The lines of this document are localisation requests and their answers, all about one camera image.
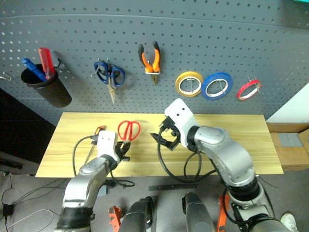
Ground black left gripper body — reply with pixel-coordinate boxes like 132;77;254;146
114;143;131;162

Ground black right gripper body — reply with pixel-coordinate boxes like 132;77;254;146
158;115;181;142

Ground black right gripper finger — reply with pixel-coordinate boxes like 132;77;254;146
159;138;181;151
150;132;163;145

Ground yellow tape roll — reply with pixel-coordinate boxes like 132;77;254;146
175;71;204;98

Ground silver tape hook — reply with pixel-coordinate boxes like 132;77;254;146
186;76;197;93
248;76;263;94
216;80;228;94

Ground blue tape roll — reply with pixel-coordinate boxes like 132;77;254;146
200;72;234;101

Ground red tape roll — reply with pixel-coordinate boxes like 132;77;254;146
236;79;263;102

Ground grey pegboard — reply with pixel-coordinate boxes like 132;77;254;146
0;0;309;127

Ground black flat strip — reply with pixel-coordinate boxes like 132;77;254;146
148;183;198;192

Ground orange black tool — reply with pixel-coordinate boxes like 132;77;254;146
108;205;123;229

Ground dark rounded shape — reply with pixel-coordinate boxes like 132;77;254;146
118;196;155;232

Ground orange black pliers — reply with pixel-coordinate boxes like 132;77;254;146
137;41;162;86

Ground black cup holder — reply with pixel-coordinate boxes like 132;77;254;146
20;64;72;108

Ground silver scissors hook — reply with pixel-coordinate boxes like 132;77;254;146
91;57;111;78

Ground black cabinet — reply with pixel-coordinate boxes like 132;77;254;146
0;87;57;176

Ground grey foam pad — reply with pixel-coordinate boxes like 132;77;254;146
278;132;304;148

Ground brown cardboard box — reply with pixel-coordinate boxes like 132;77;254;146
266;122;309;172

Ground white panel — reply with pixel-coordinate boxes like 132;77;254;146
265;82;309;125

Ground black power adapter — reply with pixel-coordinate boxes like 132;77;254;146
2;203;14;218

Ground white shoe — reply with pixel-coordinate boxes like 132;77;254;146
280;212;300;232

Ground red handled scissors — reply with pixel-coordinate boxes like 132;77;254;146
117;120;141;146

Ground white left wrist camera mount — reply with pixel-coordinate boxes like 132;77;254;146
96;130;118;158

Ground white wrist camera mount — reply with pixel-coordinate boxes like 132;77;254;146
164;98;201;148
96;130;118;158

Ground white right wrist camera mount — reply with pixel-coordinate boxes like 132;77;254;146
164;98;201;148

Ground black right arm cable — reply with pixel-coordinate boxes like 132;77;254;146
157;135;218;184

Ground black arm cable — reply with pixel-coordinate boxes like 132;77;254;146
72;134;135;188
157;135;218;184

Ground orange black handled screwdriver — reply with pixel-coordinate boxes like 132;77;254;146
84;125;107;166

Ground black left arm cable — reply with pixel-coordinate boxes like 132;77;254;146
72;134;135;188

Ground blue handled scissors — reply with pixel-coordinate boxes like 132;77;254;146
93;60;126;105

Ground orange black strap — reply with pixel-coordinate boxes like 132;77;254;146
215;193;231;232

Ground grey floor cable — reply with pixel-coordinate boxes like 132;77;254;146
14;178;66;204

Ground white floor cable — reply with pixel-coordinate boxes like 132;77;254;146
6;208;55;232

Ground red handled screwdriver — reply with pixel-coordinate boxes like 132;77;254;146
38;47;56;81

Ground blue handled screwdriver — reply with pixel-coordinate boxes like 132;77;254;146
22;58;47;82

